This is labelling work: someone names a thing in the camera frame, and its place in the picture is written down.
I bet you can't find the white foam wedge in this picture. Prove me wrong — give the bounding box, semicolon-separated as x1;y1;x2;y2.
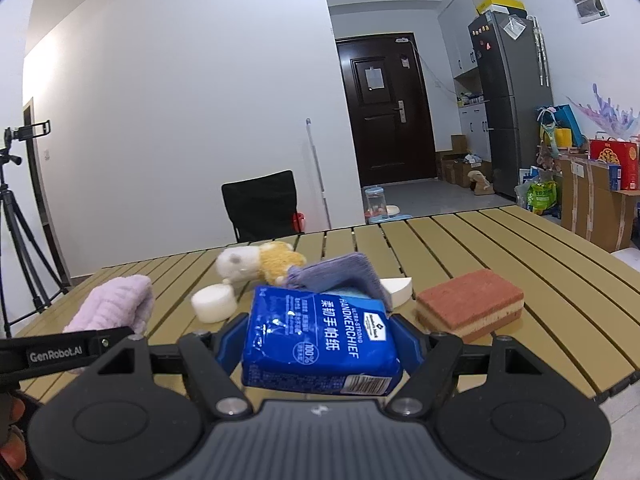
380;278;412;312

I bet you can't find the blue handkerchief tissue pack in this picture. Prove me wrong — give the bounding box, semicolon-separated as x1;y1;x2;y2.
241;286;402;396

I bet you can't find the pink fuzzy cloth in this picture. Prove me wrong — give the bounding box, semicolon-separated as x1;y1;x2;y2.
63;274;154;335

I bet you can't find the purple knit pouch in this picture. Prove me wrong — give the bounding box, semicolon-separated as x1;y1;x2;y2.
283;252;393;312

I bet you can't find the person's left hand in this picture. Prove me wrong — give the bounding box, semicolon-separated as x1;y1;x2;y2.
1;396;26;472

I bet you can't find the white foam cylinder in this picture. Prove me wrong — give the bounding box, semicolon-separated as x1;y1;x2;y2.
191;283;238;324

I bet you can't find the red layered sponge block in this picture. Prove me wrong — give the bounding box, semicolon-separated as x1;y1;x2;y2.
416;269;525;342

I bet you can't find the light blue fuzzy cloth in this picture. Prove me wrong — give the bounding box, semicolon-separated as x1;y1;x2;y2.
322;287;370;299

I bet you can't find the tan folding slat table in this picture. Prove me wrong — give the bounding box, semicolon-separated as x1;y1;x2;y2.
16;206;639;401

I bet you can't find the yellow white plush toy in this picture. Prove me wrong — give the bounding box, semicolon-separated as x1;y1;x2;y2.
215;240;307;286

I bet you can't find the black folding chair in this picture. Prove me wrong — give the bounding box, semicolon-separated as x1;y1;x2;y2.
221;170;299;243

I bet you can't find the pet water feeder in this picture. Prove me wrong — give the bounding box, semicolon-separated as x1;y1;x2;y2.
363;185;412;224

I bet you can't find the red bucket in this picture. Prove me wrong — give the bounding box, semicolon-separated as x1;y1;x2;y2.
293;212;306;233

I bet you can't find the green snack bag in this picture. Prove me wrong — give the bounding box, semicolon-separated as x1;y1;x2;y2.
526;181;558;216

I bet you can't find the large cardboard box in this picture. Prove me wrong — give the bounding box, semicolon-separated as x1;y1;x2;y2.
560;157;639;252

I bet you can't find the dark brown entrance door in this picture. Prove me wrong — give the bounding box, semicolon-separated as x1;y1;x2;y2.
336;32;437;186

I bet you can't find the red gift box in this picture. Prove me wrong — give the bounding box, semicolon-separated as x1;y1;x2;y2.
589;139;639;191

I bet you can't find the grey tall refrigerator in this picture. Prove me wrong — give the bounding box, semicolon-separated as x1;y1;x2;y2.
469;11;553;198

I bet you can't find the black camera tripod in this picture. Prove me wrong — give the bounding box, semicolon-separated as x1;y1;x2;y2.
0;119;72;338

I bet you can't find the white mop handle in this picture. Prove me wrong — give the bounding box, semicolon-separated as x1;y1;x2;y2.
305;117;332;230

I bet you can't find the white wall cabinet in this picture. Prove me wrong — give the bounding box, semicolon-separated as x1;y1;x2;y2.
438;0;490;162

